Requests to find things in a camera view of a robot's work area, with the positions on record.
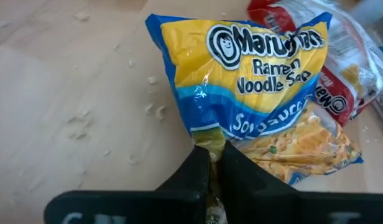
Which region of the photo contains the red Maruchan noodle pack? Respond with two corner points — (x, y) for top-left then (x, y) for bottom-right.
(247, 0), (383, 127)

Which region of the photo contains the clear plastic bin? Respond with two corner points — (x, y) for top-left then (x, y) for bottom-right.
(371, 90), (383, 130)

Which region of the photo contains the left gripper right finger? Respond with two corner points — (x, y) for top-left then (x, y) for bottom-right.
(216, 140), (301, 200)

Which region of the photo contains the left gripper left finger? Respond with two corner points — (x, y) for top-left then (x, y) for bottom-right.
(155, 144), (211, 195)

